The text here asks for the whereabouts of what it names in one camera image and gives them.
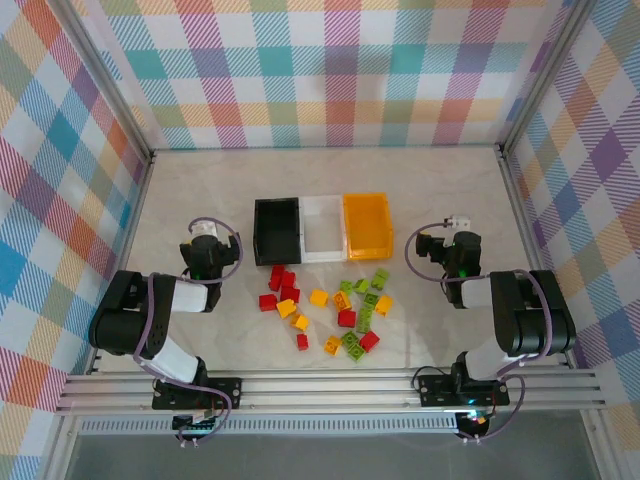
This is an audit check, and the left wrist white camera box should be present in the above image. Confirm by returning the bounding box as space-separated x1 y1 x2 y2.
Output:
186 221 220 240

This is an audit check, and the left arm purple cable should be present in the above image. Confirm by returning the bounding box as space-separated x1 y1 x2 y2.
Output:
132 216 245 446

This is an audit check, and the grey slotted cable duct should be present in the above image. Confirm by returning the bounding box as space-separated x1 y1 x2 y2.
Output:
77 415 461 437

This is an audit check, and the white plastic bin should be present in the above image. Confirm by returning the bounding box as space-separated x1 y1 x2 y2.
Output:
299 194 349 265

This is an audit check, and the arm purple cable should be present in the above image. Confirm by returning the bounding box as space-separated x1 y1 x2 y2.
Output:
132 216 245 446
403 223 554 445

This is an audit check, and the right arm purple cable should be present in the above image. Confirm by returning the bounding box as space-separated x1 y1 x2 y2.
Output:
403 223 554 445

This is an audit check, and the orange plastic bin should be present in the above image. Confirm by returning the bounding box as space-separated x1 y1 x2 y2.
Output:
342 192 395 262

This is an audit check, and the aluminium frame post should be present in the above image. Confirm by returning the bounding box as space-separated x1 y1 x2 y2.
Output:
52 0 156 164
499 0 599 156

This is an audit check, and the green circuit board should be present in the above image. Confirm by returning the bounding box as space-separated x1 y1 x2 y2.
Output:
171 408 222 435

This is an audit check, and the aluminium side rail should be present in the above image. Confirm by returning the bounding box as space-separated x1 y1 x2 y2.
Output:
497 144 576 371
84 152 157 375

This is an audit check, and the black plastic bin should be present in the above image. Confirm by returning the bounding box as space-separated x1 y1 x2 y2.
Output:
253 197 305 267

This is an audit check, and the aluminium mounting rail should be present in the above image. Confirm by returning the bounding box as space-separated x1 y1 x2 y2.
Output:
53 367 609 417

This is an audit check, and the circuit board with orange part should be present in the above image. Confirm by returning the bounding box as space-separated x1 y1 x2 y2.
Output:
455 410 490 432

